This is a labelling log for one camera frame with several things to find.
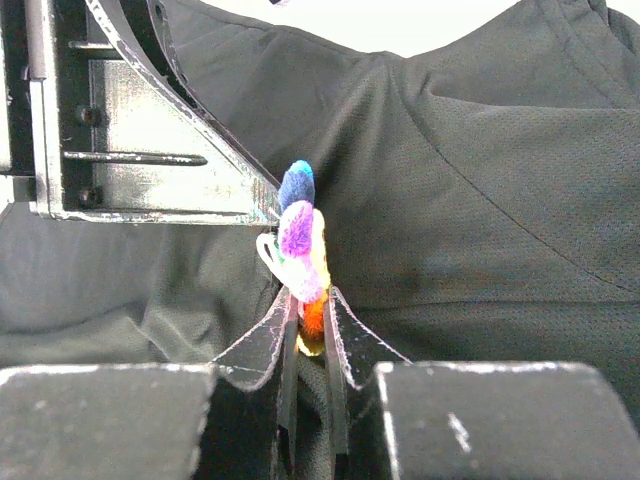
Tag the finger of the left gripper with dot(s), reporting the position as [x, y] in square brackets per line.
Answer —
[98, 123]

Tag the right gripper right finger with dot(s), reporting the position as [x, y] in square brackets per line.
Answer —
[393, 418]

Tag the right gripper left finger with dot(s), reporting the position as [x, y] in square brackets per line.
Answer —
[231, 418]

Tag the black polo shirt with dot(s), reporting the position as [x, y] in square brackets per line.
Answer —
[481, 203]

